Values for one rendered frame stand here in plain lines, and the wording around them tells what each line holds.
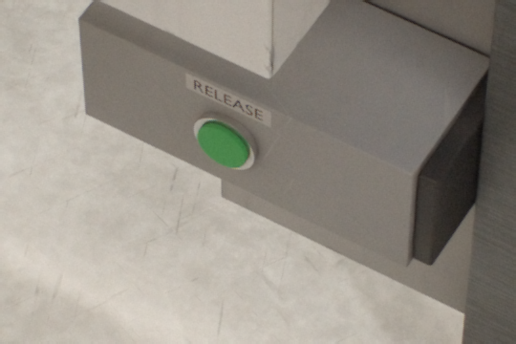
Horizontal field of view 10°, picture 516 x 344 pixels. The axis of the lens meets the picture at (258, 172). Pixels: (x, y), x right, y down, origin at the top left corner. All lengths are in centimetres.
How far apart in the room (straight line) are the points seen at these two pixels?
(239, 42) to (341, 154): 19
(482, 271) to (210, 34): 32
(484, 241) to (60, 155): 144
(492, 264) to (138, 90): 21
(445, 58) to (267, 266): 138
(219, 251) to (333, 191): 138
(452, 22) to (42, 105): 152
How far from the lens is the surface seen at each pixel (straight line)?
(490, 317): 160
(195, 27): 131
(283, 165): 151
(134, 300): 285
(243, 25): 129
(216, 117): 151
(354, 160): 147
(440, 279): 168
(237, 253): 288
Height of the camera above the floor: 235
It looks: 53 degrees down
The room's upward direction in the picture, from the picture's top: straight up
